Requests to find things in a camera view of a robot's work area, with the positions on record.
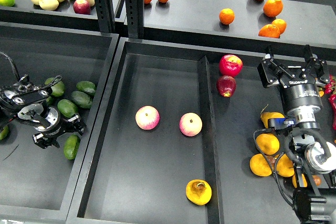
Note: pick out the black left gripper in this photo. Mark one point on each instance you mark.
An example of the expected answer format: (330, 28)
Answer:
(58, 125)

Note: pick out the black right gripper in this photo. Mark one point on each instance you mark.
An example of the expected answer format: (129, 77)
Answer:
(297, 92)

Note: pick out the green avocado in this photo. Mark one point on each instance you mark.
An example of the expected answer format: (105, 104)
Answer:
(4, 133)
(67, 108)
(71, 146)
(58, 89)
(50, 100)
(81, 99)
(87, 87)

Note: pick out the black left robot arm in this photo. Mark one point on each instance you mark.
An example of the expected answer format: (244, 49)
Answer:
(26, 103)

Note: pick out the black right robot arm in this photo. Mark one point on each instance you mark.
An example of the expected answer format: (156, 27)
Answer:
(313, 157)

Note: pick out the green avocado top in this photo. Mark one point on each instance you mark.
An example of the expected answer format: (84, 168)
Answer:
(58, 89)

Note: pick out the yellow pear with stem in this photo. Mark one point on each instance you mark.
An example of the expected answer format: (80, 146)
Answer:
(265, 116)

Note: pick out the green avocado at edge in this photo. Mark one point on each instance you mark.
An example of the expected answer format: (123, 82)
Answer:
(4, 133)

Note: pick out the pale yellow pear front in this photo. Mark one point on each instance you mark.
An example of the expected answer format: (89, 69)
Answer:
(49, 4)

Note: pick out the orange on shelf right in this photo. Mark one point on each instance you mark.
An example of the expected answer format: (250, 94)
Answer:
(281, 24)

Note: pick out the orange on shelf front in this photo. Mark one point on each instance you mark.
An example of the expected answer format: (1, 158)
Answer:
(269, 30)

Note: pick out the red apple upper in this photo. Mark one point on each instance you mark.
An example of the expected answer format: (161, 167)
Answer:
(230, 65)

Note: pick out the large orange on shelf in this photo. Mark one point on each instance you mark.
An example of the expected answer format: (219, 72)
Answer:
(272, 8)

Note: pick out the dark red apple lower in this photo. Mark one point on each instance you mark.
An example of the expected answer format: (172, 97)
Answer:
(226, 86)

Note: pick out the orange on shelf middle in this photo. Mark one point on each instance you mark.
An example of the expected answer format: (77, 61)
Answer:
(226, 16)

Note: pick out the pink apple left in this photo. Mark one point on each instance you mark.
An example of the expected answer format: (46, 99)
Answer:
(147, 117)

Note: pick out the pink apple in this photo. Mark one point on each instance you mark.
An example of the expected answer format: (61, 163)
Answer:
(147, 117)
(190, 124)

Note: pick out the pink apple right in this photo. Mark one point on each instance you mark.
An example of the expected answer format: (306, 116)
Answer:
(190, 124)

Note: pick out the red apple on shelf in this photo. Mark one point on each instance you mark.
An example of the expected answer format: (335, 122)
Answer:
(82, 7)

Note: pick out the black tray divider left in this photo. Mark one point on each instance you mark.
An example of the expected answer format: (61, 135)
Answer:
(211, 163)

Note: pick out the black shelf post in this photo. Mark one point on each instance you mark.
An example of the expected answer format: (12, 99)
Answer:
(121, 16)

